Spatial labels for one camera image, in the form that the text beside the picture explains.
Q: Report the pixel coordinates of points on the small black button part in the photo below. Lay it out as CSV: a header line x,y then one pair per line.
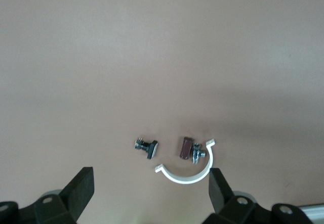
x,y
152,149

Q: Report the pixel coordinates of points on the silver aluminium rail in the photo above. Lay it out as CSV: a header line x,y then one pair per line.
x,y
316,215

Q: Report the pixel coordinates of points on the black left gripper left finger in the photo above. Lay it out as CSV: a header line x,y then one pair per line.
x,y
76,196

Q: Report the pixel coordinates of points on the brown block with metal screw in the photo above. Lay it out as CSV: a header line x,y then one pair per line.
x,y
184,148

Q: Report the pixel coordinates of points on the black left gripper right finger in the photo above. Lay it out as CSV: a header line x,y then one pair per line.
x,y
224,201

